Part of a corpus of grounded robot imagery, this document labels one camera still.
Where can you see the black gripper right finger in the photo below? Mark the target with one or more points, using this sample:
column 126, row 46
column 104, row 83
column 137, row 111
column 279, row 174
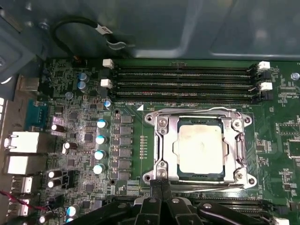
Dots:
column 178, row 213

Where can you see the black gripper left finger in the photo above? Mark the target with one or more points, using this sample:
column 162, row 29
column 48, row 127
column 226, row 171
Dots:
column 154, row 211

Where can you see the silver CPU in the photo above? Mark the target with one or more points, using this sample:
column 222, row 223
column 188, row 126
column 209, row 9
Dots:
column 199, row 145

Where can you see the CPU socket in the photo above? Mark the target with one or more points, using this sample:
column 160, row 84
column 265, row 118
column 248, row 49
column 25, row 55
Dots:
column 150, row 117

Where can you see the thin locking lever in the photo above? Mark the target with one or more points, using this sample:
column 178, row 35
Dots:
column 211, row 185
column 199, row 110

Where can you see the green motherboard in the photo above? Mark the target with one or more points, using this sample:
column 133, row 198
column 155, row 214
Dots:
column 269, row 152

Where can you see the silver rear port block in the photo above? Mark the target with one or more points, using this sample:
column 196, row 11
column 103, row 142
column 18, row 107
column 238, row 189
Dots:
column 29, row 83
column 25, row 141
column 20, row 207
column 23, row 164
column 23, row 184

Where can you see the silver board screw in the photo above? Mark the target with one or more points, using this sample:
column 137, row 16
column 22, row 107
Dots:
column 294, row 76

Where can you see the black open PC case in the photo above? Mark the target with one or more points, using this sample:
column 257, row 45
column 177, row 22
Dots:
column 164, row 28

